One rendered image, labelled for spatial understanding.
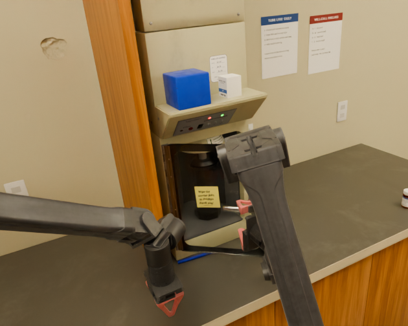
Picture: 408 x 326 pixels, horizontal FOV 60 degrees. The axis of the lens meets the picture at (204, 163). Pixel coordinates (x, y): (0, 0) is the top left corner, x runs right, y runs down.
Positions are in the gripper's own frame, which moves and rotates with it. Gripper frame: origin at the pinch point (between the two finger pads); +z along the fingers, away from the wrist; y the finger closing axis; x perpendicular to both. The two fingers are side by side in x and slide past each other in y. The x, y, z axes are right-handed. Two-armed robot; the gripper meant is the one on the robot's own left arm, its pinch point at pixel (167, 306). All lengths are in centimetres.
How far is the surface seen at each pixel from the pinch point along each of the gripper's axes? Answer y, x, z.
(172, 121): 23.8, -16.0, -38.4
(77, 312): 27.3, 21.4, 15.4
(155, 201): 24.4, -7.6, -15.7
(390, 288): 6, -95, 47
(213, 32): 33, -36, -59
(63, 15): 76, 0, -68
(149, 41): 33, -16, -59
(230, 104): 22, -34, -40
